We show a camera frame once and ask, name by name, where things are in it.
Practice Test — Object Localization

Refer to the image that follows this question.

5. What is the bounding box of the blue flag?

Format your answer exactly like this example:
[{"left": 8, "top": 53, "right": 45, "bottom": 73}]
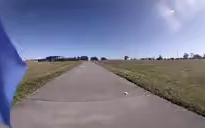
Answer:
[{"left": 0, "top": 0, "right": 28, "bottom": 128}]

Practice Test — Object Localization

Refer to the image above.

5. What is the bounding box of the row of distant trees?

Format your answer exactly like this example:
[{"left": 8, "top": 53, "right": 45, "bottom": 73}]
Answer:
[
  {"left": 26, "top": 55, "right": 108, "bottom": 63},
  {"left": 123, "top": 52, "right": 205, "bottom": 61}
]

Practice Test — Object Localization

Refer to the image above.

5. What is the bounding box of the grey concrete path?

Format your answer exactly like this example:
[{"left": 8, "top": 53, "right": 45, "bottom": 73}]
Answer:
[{"left": 9, "top": 60, "right": 205, "bottom": 128}]

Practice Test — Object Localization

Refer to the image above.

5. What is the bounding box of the dry grass field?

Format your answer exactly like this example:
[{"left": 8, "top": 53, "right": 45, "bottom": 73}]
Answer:
[
  {"left": 95, "top": 58, "right": 205, "bottom": 120},
  {"left": 12, "top": 60, "right": 83, "bottom": 105}
]

